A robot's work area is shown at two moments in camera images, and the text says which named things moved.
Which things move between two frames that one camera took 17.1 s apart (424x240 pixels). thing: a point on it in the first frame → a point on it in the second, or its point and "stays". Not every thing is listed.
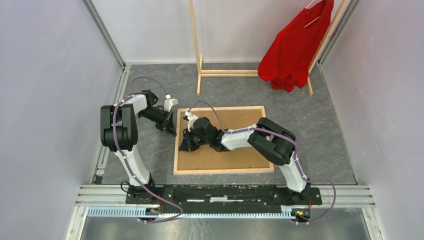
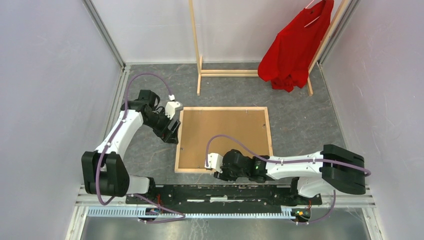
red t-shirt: [284, 60] stays
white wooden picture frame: [217, 171] stays
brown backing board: [205, 157] stays
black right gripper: [186, 145] → [224, 175]
